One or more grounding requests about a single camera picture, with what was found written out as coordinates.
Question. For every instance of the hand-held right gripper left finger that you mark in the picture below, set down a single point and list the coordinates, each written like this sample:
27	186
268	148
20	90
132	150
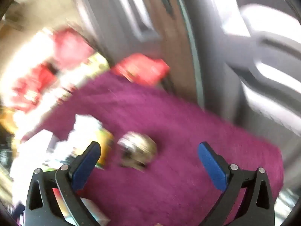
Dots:
85	167

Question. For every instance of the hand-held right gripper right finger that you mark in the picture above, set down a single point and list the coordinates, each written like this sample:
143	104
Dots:
212	167

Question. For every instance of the leopard print scrunchie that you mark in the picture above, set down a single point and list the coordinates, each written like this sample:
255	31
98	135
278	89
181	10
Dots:
137	148

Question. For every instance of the yellow tissue pack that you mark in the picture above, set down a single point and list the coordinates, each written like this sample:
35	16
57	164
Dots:
107	146

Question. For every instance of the purple blanket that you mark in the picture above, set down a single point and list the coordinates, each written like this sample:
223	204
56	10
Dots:
176	122

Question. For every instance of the red tote bag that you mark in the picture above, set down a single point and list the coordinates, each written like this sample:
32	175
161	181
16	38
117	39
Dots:
30	87

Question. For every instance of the fruit print oilcloth roll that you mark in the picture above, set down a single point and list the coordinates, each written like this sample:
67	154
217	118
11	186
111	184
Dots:
97	62

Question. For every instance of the red plastic bag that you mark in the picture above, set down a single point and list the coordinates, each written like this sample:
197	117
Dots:
141	69

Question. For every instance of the panelled door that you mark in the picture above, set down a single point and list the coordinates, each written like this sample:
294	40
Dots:
235	51

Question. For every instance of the red nonwoven bag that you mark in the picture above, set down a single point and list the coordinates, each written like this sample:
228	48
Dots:
70	44

